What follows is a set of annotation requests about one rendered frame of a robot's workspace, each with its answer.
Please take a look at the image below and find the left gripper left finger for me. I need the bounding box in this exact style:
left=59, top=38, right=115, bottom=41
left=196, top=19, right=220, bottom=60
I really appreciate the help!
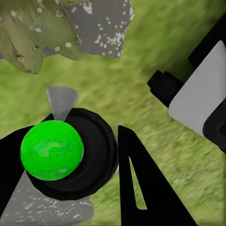
left=0, top=125, right=33, bottom=217

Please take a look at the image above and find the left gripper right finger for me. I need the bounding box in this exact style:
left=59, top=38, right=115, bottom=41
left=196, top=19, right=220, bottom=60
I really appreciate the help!
left=117, top=125, right=197, bottom=226

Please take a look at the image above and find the insectifuge atomizer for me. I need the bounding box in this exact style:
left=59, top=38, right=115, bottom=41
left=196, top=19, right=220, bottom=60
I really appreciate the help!
left=20, top=86, right=119, bottom=201

